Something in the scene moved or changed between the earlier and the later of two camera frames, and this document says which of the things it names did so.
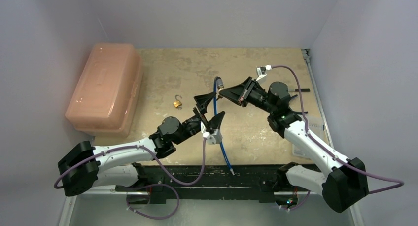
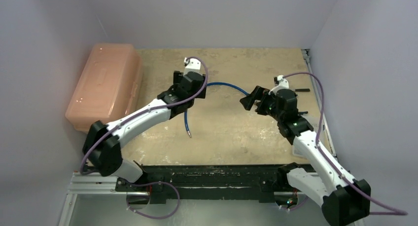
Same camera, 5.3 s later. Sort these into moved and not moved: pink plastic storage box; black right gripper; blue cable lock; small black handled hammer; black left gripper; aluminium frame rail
Moved: black right gripper; blue cable lock; black left gripper
Not moved: aluminium frame rail; pink plastic storage box; small black handled hammer
